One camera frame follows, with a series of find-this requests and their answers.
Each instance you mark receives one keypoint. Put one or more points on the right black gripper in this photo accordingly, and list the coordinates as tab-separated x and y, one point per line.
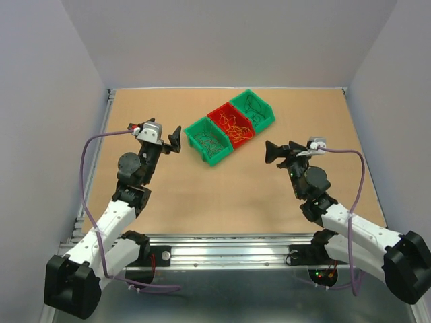
274	151

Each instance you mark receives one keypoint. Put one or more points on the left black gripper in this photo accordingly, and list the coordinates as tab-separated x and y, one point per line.
174	139

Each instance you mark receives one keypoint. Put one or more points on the green plastic bin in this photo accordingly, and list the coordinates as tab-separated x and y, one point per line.
258	111
209	141

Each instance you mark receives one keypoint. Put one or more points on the red plastic bin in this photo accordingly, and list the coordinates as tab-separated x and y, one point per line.
234	124

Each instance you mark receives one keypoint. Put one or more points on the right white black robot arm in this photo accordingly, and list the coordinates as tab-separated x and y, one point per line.
400	261

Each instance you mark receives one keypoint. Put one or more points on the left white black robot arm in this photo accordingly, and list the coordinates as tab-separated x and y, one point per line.
74	282

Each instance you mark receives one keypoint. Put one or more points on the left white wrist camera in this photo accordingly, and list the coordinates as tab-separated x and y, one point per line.
149	132

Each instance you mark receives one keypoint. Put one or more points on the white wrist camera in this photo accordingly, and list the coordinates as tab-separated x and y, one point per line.
314	146
149	132

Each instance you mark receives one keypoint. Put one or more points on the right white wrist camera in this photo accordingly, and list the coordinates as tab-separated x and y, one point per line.
314	146

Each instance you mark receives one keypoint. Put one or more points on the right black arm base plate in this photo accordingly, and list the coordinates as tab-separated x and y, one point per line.
309	255

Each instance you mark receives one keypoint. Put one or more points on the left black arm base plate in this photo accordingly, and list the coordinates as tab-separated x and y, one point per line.
158	256

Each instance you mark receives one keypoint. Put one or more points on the aluminium mounting rail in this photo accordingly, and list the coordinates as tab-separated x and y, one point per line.
193	252

